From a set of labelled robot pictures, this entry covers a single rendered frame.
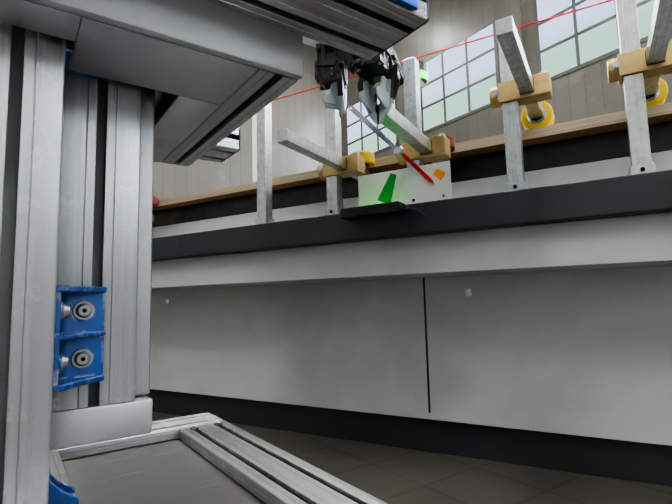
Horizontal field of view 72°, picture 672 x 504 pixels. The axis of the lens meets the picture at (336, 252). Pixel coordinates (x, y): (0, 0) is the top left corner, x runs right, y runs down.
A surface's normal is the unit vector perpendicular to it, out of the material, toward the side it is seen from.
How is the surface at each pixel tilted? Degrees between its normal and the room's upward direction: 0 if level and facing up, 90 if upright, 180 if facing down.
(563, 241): 90
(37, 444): 90
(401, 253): 90
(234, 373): 90
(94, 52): 180
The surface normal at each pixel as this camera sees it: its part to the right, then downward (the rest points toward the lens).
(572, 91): -0.82, -0.04
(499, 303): -0.50, -0.08
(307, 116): 0.58, -0.10
